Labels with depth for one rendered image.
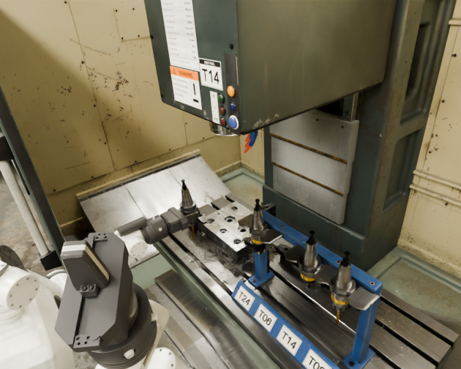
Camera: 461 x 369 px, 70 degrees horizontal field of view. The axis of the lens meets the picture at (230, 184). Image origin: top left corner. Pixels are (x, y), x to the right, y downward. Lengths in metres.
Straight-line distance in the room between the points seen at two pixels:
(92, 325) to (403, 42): 1.23
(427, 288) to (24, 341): 1.70
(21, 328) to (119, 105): 1.55
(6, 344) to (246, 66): 0.74
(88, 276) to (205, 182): 2.00
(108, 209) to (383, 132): 1.57
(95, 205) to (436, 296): 1.91
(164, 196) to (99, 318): 1.88
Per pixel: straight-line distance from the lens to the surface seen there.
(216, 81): 0.89
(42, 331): 0.77
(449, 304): 1.92
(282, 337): 1.19
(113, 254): 0.39
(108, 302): 0.36
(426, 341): 1.32
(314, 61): 1.00
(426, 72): 1.66
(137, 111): 2.18
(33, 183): 1.23
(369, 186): 1.53
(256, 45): 0.84
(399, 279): 1.95
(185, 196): 1.22
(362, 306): 0.92
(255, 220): 1.08
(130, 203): 2.18
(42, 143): 2.06
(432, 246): 1.98
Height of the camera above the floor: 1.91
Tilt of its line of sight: 30 degrees down
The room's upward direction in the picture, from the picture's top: 5 degrees counter-clockwise
